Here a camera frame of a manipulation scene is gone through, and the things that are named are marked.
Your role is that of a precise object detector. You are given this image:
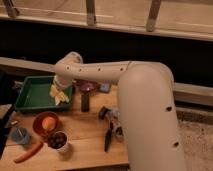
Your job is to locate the blue sponge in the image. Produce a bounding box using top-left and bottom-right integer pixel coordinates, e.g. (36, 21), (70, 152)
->
(99, 83), (111, 93)

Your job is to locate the black handled knife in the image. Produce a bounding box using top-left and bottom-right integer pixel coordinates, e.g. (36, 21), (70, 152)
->
(104, 122), (113, 152)

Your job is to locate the purple bowl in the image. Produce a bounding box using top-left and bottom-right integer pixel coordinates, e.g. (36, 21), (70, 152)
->
(76, 80), (99, 93)

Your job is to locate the dark rectangular block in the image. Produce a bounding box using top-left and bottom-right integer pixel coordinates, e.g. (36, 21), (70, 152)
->
(81, 94), (90, 112)

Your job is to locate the white cup of grapes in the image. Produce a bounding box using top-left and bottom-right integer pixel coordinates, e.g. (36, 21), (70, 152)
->
(47, 131), (69, 153)

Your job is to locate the green plastic tray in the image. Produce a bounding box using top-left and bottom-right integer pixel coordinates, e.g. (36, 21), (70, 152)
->
(15, 76), (71, 113)

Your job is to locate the orange bowl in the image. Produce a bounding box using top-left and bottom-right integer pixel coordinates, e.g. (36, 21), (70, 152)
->
(33, 111), (60, 137)

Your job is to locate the orange carrot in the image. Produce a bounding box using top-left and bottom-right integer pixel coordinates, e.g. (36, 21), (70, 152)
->
(14, 141), (43, 163)

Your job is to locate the orange fruit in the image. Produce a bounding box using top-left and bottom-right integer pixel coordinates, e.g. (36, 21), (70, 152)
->
(42, 117), (56, 131)

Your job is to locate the wooden cutting board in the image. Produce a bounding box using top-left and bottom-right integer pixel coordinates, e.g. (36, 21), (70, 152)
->
(0, 86), (128, 171)

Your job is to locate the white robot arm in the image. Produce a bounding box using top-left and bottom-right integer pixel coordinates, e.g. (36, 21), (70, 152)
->
(54, 52), (187, 171)

